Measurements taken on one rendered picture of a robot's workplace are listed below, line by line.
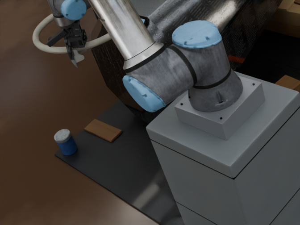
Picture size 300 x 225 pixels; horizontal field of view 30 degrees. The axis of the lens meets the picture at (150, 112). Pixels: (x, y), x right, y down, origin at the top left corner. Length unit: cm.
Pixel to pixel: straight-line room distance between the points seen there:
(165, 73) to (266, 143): 44
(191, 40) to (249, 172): 49
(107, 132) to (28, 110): 76
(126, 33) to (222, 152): 50
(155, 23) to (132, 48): 103
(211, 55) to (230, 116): 22
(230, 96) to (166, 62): 27
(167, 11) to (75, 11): 71
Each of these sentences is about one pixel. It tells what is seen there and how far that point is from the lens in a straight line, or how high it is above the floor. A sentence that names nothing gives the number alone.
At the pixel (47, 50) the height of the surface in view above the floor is 94.
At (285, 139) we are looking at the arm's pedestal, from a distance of 202.
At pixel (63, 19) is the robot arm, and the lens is 236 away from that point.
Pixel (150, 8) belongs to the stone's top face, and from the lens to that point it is 280.
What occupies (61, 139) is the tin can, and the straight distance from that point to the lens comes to 331.
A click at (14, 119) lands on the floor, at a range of 392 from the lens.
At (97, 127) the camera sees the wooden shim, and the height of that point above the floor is 3.
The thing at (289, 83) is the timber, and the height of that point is 13.
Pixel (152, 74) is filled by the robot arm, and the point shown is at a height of 117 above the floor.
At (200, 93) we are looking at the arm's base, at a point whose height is 99.
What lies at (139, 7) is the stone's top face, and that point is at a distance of 284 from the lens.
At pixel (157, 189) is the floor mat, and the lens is 296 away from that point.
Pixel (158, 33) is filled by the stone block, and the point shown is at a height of 73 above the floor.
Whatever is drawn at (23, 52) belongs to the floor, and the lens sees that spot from 461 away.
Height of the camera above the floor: 215
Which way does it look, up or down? 39 degrees down
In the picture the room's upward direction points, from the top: 21 degrees counter-clockwise
